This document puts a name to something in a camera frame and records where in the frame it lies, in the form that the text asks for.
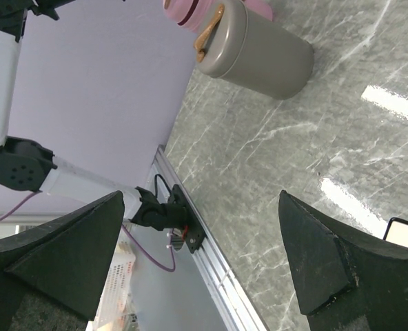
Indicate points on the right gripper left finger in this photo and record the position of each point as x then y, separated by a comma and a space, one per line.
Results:
52, 276

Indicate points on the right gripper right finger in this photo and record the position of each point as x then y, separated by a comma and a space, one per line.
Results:
344, 279

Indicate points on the grey cylindrical container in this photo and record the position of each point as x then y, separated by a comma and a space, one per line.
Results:
272, 60

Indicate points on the pink round lid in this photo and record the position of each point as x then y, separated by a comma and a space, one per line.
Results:
187, 14

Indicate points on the pink cylindrical container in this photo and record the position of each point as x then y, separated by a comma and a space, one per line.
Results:
260, 7

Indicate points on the grey round lid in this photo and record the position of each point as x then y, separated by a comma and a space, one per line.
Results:
220, 37

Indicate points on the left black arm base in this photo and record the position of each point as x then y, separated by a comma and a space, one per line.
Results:
180, 215

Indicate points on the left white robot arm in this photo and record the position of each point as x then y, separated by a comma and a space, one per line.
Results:
88, 90

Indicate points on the white square plate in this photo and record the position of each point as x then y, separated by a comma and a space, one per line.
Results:
397, 232

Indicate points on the aluminium rail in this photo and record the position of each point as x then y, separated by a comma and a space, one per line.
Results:
232, 302

